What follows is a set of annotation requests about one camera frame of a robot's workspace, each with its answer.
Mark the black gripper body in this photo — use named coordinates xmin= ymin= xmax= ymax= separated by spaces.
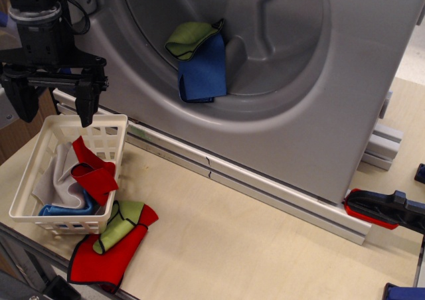
xmin=1 ymin=24 xmax=108 ymax=90

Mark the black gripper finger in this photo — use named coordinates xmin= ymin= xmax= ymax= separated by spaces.
xmin=1 ymin=77 xmax=39 ymax=123
xmin=75 ymin=68 xmax=103 ymax=127

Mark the white plastic basket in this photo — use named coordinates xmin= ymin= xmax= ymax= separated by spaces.
xmin=9 ymin=114 xmax=128 ymax=234

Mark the green cloth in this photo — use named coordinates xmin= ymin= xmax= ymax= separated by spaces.
xmin=93 ymin=200 xmax=145 ymax=255
xmin=164 ymin=19 xmax=224 ymax=61

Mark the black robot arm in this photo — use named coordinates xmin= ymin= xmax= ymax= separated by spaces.
xmin=1 ymin=0 xmax=108 ymax=127

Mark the grey toy washing machine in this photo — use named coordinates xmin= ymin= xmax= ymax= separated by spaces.
xmin=76 ymin=0 xmax=424 ymax=202

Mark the red cloth in basket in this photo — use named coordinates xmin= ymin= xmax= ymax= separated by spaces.
xmin=70 ymin=136 xmax=118 ymax=206

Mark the grey cloth in basket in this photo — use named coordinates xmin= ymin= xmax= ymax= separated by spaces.
xmin=32 ymin=142 xmax=86 ymax=209

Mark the light blue cloth in basket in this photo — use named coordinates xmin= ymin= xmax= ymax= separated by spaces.
xmin=39 ymin=190 xmax=99 ymax=216

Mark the green cloth on table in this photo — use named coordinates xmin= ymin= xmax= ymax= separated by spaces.
xmin=93 ymin=200 xmax=145 ymax=255

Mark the red cloth on table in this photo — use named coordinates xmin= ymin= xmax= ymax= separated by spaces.
xmin=67 ymin=204 xmax=159 ymax=294

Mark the short aluminium profile block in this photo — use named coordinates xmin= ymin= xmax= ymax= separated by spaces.
xmin=361 ymin=123 xmax=404 ymax=171

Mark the red black clamp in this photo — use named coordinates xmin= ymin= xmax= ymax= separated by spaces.
xmin=343 ymin=188 xmax=424 ymax=234

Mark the black clamp part right edge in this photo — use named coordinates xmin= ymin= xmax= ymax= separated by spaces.
xmin=414 ymin=163 xmax=425 ymax=184

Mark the blue clamp bottom right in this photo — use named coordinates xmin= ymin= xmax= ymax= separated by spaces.
xmin=382 ymin=283 xmax=425 ymax=300

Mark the black cable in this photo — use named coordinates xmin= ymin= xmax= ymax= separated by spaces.
xmin=62 ymin=0 xmax=92 ymax=35

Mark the aluminium profile rail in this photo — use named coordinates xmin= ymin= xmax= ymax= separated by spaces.
xmin=52 ymin=88 xmax=372 ymax=246

